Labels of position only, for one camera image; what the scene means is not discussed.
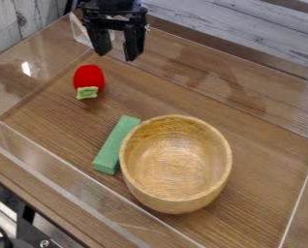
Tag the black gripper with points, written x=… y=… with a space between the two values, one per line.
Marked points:
x=119 y=15

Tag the red plush strawberry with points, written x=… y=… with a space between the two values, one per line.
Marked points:
x=89 y=82

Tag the green rectangular block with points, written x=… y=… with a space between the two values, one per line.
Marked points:
x=106 y=161

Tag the wooden bowl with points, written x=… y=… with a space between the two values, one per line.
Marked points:
x=177 y=162

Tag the clear acrylic corner bracket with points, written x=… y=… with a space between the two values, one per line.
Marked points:
x=81 y=32

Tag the black table leg bracket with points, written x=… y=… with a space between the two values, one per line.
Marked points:
x=29 y=233

